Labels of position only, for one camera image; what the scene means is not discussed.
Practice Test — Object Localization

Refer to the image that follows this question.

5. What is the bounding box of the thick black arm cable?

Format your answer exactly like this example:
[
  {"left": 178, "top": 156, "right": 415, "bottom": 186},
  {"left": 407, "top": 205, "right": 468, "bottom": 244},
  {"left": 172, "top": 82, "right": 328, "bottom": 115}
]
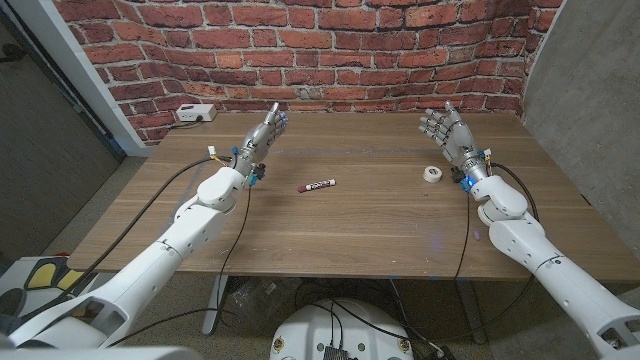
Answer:
[
  {"left": 489, "top": 162, "right": 540, "bottom": 224},
  {"left": 29, "top": 156, "right": 234, "bottom": 316}
]

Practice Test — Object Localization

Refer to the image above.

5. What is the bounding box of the clear plastic bag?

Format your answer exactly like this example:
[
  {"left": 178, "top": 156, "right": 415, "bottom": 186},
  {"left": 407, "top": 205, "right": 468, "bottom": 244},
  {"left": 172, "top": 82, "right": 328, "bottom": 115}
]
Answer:
[{"left": 229, "top": 277, "right": 296, "bottom": 331}]

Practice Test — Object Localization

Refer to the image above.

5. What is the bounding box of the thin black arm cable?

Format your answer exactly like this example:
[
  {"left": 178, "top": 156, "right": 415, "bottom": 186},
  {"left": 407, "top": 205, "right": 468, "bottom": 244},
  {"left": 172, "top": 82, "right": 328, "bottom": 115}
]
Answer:
[
  {"left": 214, "top": 185, "right": 252, "bottom": 331},
  {"left": 452, "top": 192, "right": 472, "bottom": 281}
]

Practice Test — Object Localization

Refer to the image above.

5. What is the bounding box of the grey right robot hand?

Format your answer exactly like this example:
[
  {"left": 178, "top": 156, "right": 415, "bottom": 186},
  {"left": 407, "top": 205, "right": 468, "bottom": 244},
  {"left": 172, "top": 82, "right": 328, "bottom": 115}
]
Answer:
[{"left": 418, "top": 99, "right": 494, "bottom": 189}]

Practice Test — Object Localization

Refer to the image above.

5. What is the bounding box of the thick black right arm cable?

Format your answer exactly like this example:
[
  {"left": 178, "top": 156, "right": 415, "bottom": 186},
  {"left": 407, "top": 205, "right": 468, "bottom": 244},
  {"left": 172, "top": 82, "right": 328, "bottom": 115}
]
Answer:
[{"left": 489, "top": 162, "right": 540, "bottom": 224}]

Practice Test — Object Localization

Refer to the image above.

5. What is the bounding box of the white robot torso edge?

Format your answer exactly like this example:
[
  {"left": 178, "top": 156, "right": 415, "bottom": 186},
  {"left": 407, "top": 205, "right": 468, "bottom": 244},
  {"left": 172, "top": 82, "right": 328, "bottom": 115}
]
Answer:
[{"left": 0, "top": 347, "right": 201, "bottom": 360}]

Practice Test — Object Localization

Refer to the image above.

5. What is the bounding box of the grey table leg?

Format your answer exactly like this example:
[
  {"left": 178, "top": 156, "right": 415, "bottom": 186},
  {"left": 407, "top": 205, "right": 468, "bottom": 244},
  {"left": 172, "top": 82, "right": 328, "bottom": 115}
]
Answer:
[
  {"left": 454, "top": 279, "right": 489, "bottom": 346},
  {"left": 201, "top": 274, "right": 229, "bottom": 336}
]

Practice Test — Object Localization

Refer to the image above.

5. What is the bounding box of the red and white marker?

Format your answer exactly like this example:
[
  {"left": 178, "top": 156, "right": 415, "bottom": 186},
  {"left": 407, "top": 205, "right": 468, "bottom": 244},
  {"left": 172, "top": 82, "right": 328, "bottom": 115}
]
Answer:
[{"left": 297, "top": 178, "right": 337, "bottom": 194}]

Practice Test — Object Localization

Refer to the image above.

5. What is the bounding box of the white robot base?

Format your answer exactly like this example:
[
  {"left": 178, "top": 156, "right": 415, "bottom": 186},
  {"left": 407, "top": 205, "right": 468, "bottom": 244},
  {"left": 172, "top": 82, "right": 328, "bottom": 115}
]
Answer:
[{"left": 268, "top": 298, "right": 415, "bottom": 360}]

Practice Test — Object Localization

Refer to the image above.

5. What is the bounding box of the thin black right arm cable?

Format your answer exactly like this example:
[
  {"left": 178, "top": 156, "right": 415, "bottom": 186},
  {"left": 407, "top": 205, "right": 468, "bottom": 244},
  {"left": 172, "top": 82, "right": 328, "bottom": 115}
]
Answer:
[{"left": 452, "top": 192, "right": 472, "bottom": 281}]

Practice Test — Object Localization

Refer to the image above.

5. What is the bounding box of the white yellow black device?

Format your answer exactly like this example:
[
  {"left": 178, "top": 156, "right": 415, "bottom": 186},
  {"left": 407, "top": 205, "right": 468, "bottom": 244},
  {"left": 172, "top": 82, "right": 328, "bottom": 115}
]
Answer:
[{"left": 0, "top": 254, "right": 101, "bottom": 321}]

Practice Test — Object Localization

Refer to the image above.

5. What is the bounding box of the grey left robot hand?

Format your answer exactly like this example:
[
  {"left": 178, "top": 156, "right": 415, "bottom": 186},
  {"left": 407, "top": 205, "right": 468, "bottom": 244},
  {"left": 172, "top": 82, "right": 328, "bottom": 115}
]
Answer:
[{"left": 230, "top": 101, "right": 290, "bottom": 181}]

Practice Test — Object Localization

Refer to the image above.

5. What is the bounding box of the white power strip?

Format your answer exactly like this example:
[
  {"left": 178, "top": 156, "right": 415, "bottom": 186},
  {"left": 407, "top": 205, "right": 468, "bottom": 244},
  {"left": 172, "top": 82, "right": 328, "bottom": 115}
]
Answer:
[{"left": 175, "top": 103, "right": 218, "bottom": 123}]

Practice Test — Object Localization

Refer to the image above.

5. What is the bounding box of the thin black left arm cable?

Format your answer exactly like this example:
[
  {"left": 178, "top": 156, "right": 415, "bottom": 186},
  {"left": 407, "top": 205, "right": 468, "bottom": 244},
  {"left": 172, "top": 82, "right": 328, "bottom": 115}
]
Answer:
[{"left": 214, "top": 185, "right": 252, "bottom": 331}]

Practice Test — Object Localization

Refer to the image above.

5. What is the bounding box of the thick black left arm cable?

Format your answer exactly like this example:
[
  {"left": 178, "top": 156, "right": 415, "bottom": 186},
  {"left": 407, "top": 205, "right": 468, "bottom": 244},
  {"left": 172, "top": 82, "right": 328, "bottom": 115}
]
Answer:
[{"left": 29, "top": 156, "right": 234, "bottom": 316}]

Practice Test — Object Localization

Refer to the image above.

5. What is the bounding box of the black power strip cord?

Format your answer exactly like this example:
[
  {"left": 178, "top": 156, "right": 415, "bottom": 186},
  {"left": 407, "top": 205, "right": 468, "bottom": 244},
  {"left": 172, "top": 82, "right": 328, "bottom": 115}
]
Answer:
[{"left": 167, "top": 117, "right": 204, "bottom": 132}]

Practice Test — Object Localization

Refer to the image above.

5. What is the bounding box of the red brick printed backdrop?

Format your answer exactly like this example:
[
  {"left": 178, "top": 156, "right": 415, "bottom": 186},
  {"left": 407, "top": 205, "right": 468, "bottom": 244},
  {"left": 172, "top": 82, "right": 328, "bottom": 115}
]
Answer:
[{"left": 52, "top": 0, "right": 569, "bottom": 147}]

